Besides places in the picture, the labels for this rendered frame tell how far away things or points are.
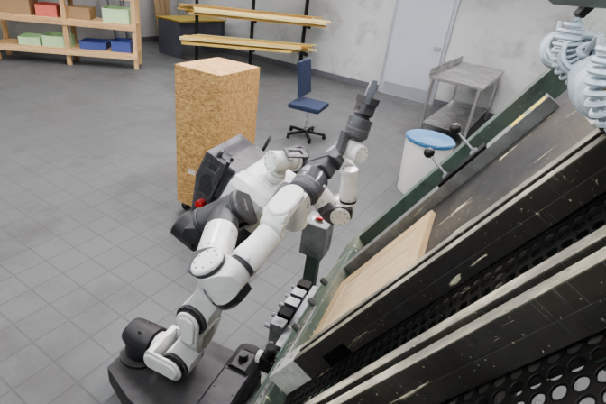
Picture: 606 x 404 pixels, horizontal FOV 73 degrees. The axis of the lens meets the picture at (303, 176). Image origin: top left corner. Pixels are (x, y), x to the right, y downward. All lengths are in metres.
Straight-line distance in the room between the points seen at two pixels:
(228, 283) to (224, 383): 1.29
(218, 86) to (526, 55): 6.00
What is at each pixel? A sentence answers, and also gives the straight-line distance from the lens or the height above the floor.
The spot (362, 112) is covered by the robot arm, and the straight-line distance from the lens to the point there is 1.46.
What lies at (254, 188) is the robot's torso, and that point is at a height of 1.35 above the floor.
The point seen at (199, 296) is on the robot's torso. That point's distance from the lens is 1.74.
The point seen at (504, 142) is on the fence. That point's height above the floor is 1.56.
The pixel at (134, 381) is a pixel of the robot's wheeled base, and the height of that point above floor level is 0.17.
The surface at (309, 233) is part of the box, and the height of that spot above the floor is 0.88.
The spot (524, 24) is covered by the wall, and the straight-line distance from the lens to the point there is 7.99.
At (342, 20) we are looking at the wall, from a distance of 8.92.
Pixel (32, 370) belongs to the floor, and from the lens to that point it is 2.67.
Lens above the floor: 1.95
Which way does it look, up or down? 26 degrees down
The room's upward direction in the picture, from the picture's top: 8 degrees clockwise
